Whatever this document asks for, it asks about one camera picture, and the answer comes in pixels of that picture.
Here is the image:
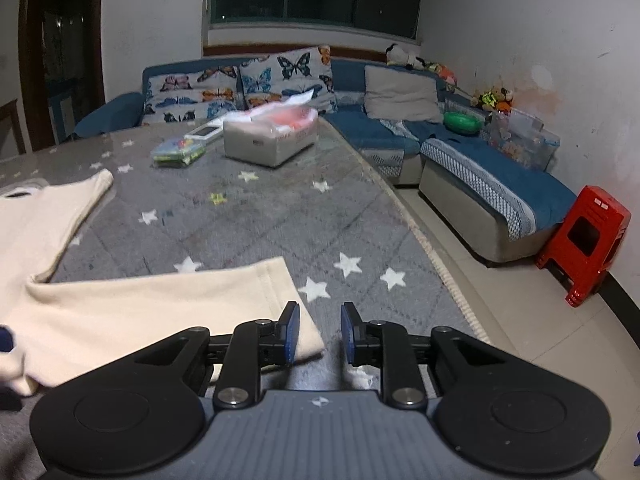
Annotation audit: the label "dark wooden door frame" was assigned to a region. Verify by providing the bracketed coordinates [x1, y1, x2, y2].
[17, 0, 105, 151]

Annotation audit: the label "dark wooden side table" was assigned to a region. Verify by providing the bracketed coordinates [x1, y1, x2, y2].
[0, 99, 26, 159]

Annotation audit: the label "grey star-pattern table cover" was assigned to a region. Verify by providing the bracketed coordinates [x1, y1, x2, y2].
[1, 125, 484, 391]

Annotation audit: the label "grey plain cushion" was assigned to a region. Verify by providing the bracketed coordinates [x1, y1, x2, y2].
[363, 65, 442, 124]

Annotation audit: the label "clear plastic storage bin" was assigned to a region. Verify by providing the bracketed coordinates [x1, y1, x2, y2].
[480, 108, 561, 171]

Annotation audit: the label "cream long-sleeve garment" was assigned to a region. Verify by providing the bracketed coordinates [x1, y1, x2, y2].
[1, 170, 300, 396]

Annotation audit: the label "tissue box with pink pack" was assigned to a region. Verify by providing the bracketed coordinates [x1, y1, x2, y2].
[220, 90, 318, 168]

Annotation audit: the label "green bowl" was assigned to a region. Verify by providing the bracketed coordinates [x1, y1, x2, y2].
[442, 112, 484, 136]

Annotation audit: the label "clear box of colourful items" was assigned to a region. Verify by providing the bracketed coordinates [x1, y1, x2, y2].
[151, 138, 206, 168]

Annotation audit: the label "blue sectional sofa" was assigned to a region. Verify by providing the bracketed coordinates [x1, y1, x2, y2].
[74, 58, 576, 263]

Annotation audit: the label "black and white plush toy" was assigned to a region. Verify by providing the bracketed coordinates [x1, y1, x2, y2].
[385, 42, 428, 70]

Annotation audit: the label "butterfly pillow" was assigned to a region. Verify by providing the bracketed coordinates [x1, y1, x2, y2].
[141, 66, 241, 126]
[239, 46, 337, 114]

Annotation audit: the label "yellow orange plush toys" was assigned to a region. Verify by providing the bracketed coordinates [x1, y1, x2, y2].
[470, 87, 514, 114]

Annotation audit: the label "left butterfly pillow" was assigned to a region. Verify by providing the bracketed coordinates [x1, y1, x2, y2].
[141, 66, 241, 126]

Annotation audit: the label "right butterfly pillow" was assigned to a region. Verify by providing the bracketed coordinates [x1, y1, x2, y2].
[239, 46, 337, 114]

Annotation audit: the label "white remote control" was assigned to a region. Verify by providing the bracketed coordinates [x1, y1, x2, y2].
[184, 125, 222, 143]

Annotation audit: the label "red plastic stool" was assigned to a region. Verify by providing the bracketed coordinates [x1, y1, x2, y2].
[536, 185, 631, 308]

